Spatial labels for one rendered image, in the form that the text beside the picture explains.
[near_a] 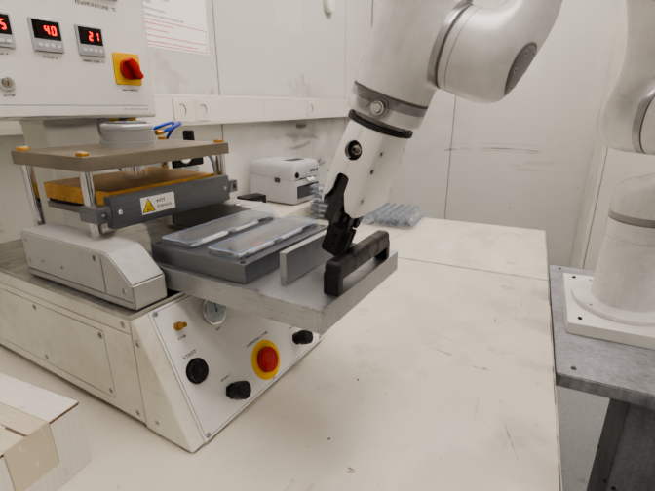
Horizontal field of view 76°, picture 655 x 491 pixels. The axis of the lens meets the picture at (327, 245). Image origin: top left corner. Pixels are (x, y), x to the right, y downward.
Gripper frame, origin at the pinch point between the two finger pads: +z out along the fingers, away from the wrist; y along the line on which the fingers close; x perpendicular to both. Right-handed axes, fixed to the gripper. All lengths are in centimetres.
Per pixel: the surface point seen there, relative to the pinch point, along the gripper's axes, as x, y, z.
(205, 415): 3.9, -13.5, 25.7
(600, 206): -50, 214, 18
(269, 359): 3.8, -0.3, 24.5
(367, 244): -3.7, 0.6, -1.1
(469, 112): 41, 249, 2
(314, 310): -4.5, -11.0, 3.0
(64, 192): 40.5, -10.4, 10.9
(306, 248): 2.4, -3.1, 1.8
